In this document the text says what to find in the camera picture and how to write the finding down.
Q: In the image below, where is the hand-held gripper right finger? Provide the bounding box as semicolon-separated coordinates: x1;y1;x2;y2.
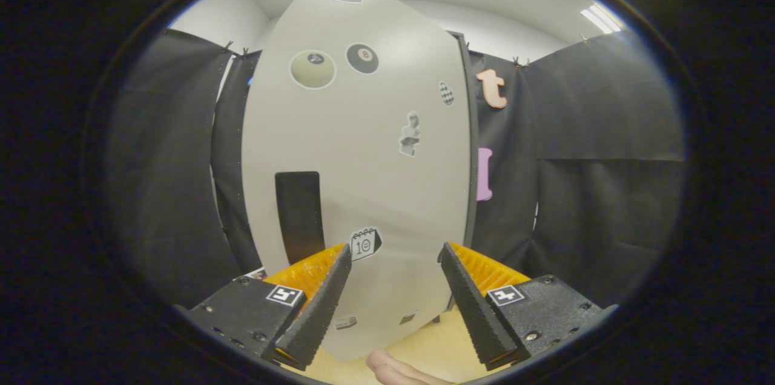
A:
438;242;619;372

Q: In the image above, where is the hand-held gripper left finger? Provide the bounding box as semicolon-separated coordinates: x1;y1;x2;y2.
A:
176;244;353;372

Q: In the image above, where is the black door handle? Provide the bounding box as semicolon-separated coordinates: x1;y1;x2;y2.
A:
275;171;326;266

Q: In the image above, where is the grey shoe cabinet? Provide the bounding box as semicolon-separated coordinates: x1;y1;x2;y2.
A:
448;31;480;314

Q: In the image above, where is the black backdrop cloth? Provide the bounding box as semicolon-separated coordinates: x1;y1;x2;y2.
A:
106;28;688;307

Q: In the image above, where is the small ceiling light panel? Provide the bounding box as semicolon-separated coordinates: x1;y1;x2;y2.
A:
580;4;623;35

